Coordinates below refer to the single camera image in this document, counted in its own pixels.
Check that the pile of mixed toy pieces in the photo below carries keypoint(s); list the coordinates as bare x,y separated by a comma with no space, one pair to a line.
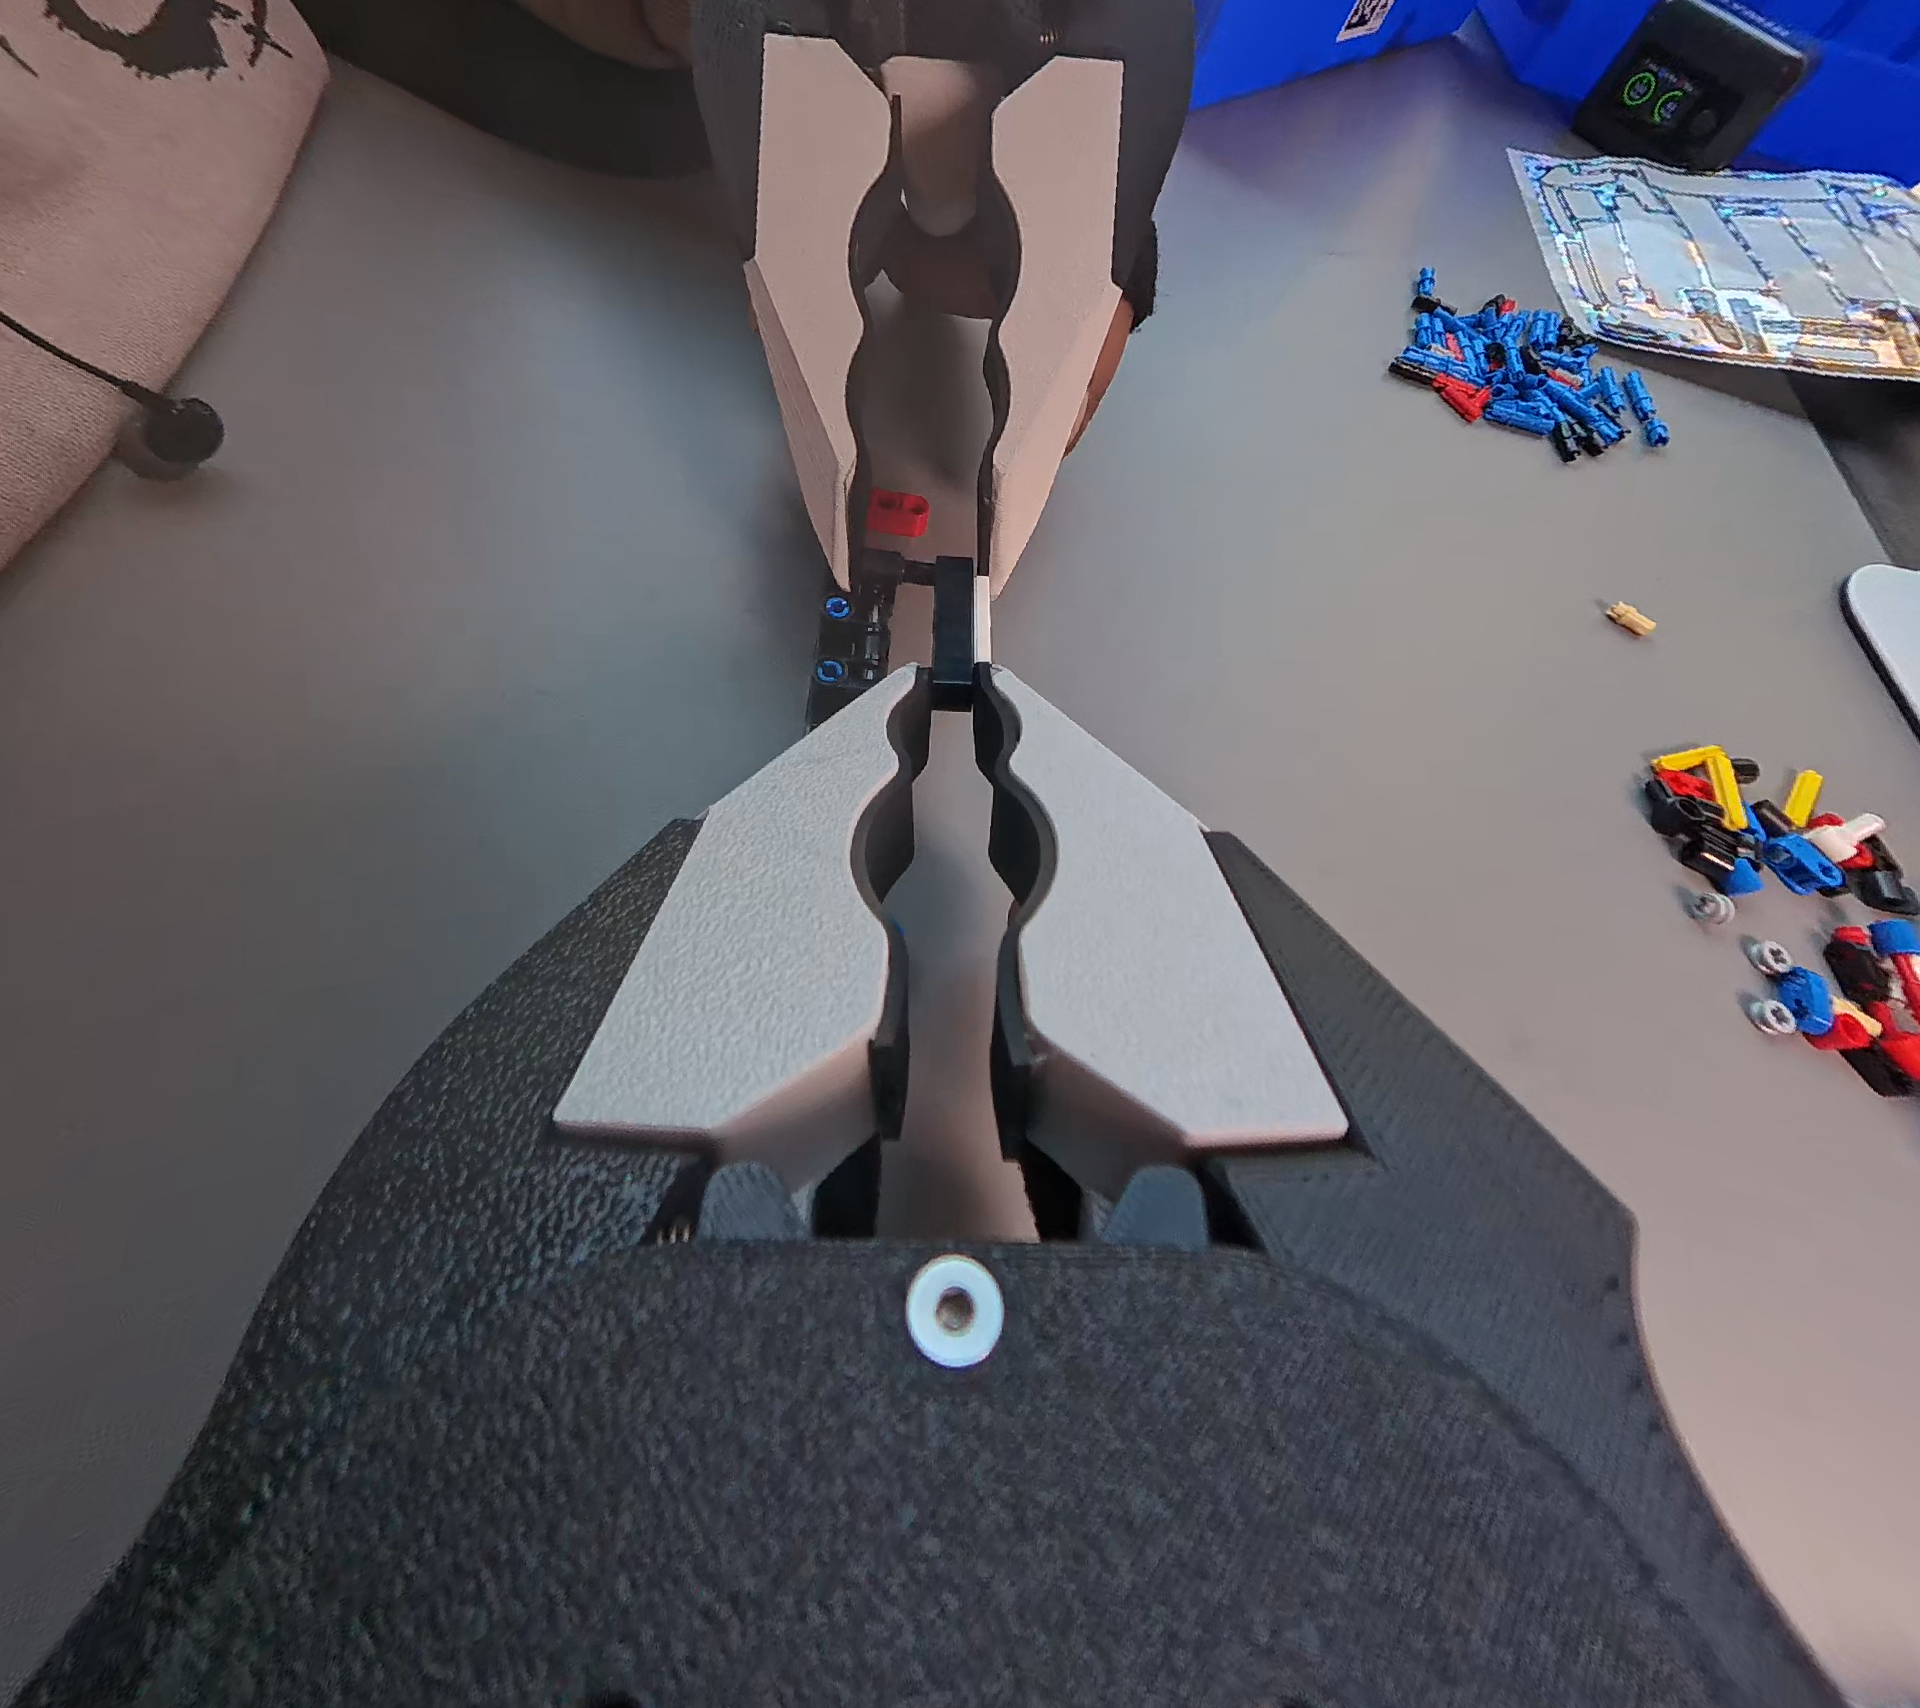
1785,839

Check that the small black white toy brick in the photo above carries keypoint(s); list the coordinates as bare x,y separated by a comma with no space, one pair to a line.
953,628

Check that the small black display device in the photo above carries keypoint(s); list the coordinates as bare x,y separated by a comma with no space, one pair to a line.
1725,59

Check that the grey desk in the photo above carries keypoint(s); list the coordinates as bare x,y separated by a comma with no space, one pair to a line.
450,689

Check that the silver laptop stand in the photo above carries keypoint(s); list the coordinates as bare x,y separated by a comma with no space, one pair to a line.
1893,644

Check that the shiny sticker sheet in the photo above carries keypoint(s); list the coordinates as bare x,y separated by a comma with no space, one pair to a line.
1725,267

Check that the black toy beam assembly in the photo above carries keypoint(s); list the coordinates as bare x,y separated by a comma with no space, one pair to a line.
840,665

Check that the person's left hand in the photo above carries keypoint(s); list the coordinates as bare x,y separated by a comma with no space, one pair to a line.
1109,365

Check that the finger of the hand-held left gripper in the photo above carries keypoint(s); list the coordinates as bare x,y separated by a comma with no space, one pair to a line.
803,238
1064,238

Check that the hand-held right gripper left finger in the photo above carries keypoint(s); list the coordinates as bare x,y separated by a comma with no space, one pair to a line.
735,973

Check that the pile of blue toy pins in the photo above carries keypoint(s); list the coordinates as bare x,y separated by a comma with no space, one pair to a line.
1530,373

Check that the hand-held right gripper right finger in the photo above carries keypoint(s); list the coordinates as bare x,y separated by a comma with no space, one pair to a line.
1169,973

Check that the small tan toy piece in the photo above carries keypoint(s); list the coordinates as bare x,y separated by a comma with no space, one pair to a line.
1629,618

